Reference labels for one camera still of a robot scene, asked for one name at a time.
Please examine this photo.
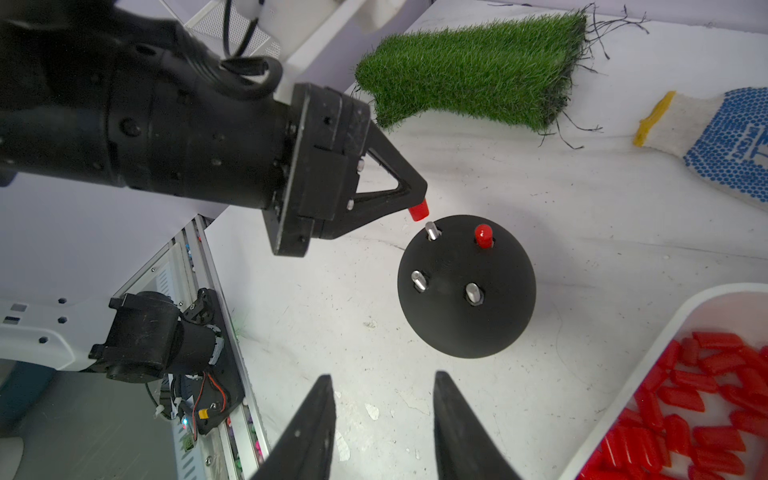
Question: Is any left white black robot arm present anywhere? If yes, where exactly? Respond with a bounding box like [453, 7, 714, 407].
[1, 1, 428, 257]

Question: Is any black round screw base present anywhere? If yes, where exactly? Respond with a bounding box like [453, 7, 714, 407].
[397, 215, 536, 359]

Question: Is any white tray of sleeves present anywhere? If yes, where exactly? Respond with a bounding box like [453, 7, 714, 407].
[561, 283, 767, 479]

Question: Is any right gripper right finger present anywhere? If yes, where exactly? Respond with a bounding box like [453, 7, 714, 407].
[433, 371, 520, 480]

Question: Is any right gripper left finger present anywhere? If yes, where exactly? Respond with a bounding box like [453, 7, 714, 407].
[252, 375, 336, 480]

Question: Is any blue dotted work glove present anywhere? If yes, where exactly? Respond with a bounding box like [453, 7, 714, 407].
[633, 87, 767, 211]

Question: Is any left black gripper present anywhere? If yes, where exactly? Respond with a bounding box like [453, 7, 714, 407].
[263, 83, 427, 257]

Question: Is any green artificial grass mat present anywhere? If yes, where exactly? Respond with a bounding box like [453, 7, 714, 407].
[353, 2, 652, 151]

